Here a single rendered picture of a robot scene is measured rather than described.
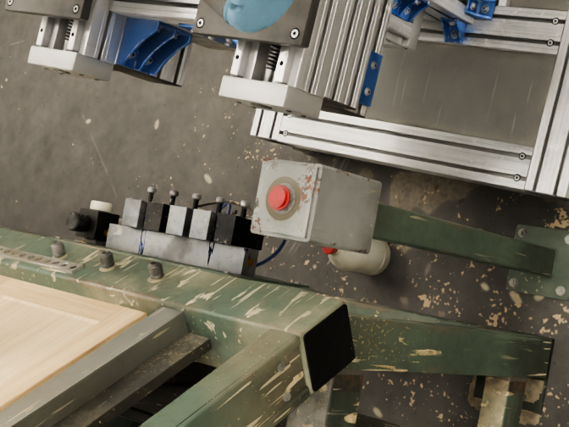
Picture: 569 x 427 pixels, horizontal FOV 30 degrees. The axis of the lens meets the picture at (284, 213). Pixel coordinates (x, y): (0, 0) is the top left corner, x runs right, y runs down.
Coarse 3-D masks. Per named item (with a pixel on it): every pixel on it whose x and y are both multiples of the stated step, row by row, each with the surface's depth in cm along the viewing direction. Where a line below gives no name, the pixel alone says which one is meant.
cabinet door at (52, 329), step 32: (0, 288) 202; (32, 288) 200; (0, 320) 190; (32, 320) 188; (64, 320) 185; (96, 320) 183; (128, 320) 180; (0, 352) 178; (32, 352) 176; (64, 352) 174; (0, 384) 168; (32, 384) 166
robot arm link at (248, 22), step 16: (208, 0) 133; (224, 0) 131; (240, 0) 129; (256, 0) 131; (272, 0) 133; (288, 0) 135; (224, 16) 132; (240, 16) 131; (256, 16) 133; (272, 16) 135
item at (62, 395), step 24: (168, 312) 176; (120, 336) 171; (144, 336) 169; (168, 336) 173; (96, 360) 165; (120, 360) 166; (144, 360) 170; (48, 384) 160; (72, 384) 159; (96, 384) 162; (24, 408) 155; (48, 408) 156; (72, 408) 159
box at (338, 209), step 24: (264, 168) 165; (288, 168) 162; (312, 168) 159; (264, 192) 164; (312, 192) 159; (336, 192) 162; (360, 192) 167; (264, 216) 164; (312, 216) 159; (336, 216) 163; (360, 216) 168; (312, 240) 159; (336, 240) 164; (360, 240) 169
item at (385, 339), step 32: (352, 320) 170; (384, 320) 178; (416, 320) 231; (448, 320) 227; (384, 352) 179; (416, 352) 186; (448, 352) 195; (480, 352) 205; (512, 352) 215; (544, 352) 227; (192, 384) 231; (352, 384) 173; (512, 384) 217; (128, 416) 190; (288, 416) 173; (320, 416) 169; (352, 416) 174; (480, 416) 219; (512, 416) 219
